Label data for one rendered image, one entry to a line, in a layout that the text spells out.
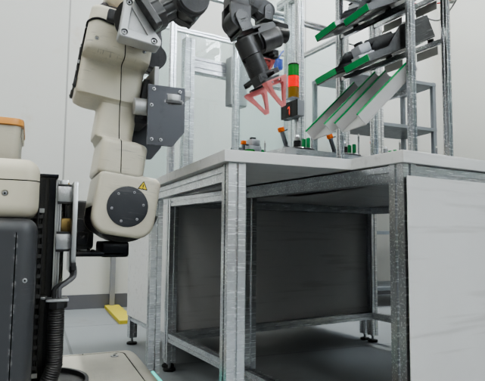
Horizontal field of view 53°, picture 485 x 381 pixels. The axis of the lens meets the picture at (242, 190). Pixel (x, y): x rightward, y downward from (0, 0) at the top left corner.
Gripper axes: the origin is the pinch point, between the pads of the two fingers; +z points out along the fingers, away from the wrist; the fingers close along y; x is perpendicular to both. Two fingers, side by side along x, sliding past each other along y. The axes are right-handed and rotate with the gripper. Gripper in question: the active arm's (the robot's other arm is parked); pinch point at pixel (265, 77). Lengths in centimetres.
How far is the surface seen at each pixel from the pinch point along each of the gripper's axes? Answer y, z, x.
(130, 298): 136, 96, 9
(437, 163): -70, 40, -5
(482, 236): -69, 59, -21
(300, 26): 23, -35, -35
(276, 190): -16.0, 43.5, 7.0
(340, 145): -15.7, 26.6, -21.4
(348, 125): -30.8, 23.0, -11.8
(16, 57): 295, -91, 57
